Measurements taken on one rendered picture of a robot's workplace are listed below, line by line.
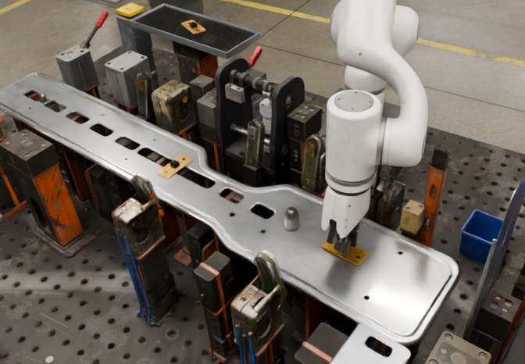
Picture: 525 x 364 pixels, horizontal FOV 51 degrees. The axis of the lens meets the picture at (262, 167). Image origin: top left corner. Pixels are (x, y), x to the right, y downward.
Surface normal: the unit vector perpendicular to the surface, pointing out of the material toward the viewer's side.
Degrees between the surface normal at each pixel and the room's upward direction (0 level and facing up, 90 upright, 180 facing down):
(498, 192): 0
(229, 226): 0
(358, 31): 48
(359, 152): 89
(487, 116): 0
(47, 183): 90
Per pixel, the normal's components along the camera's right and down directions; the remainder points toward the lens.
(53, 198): 0.79, 0.36
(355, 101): -0.05, -0.77
